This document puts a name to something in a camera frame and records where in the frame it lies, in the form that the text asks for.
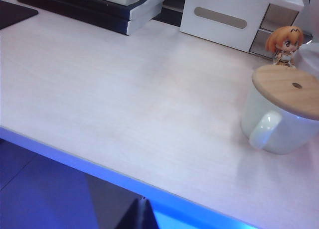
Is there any black mouse pad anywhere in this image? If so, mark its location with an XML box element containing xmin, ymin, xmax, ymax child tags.
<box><xmin>0</xmin><ymin>0</ymin><xmax>39</xmax><ymax>31</ymax></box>

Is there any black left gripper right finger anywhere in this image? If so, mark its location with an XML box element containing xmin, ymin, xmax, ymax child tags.
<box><xmin>144</xmin><ymin>199</ymin><xmax>159</xmax><ymax>229</ymax></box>

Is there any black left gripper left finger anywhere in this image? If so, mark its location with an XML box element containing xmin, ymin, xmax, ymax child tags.
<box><xmin>117</xmin><ymin>198</ymin><xmax>144</xmax><ymax>229</ymax></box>

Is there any white ceramic mug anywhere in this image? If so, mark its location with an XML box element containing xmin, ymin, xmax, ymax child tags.
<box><xmin>240</xmin><ymin>86</ymin><xmax>319</xmax><ymax>156</ymax></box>

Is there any large white desk fan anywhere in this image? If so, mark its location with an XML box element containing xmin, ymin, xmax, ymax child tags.
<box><xmin>297</xmin><ymin>0</ymin><xmax>319</xmax><ymax>74</ymax></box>

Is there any black hardcover book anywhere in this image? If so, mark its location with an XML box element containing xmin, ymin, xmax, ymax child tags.
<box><xmin>14</xmin><ymin>0</ymin><xmax>166</xmax><ymax>23</ymax></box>
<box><xmin>59</xmin><ymin>2</ymin><xmax>164</xmax><ymax>36</ymax></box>

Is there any white desk organizer box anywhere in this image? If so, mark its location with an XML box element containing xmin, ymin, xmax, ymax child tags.
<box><xmin>179</xmin><ymin>0</ymin><xmax>306</xmax><ymax>58</ymax></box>

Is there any orange-haired anime figurine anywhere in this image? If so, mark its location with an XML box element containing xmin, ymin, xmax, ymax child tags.
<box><xmin>265</xmin><ymin>25</ymin><xmax>305</xmax><ymax>68</ymax></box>

